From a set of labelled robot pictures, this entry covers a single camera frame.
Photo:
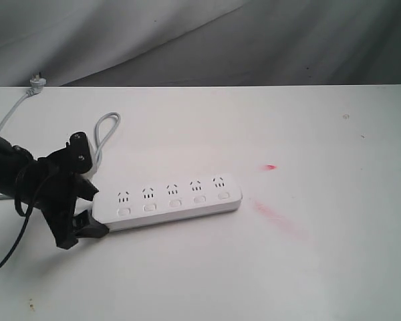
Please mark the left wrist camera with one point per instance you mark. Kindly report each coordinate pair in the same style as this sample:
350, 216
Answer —
82, 155

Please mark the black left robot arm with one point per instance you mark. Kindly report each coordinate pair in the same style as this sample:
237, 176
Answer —
18, 179

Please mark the grey backdrop cloth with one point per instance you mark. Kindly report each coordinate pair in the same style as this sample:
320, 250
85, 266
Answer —
200, 43

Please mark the white five-socket power strip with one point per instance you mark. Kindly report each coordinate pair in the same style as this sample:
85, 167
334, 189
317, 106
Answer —
130, 205

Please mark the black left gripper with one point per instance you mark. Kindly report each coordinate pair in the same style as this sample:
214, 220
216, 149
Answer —
57, 199

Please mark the white wall plug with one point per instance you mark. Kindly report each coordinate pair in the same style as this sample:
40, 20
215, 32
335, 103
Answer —
37, 84

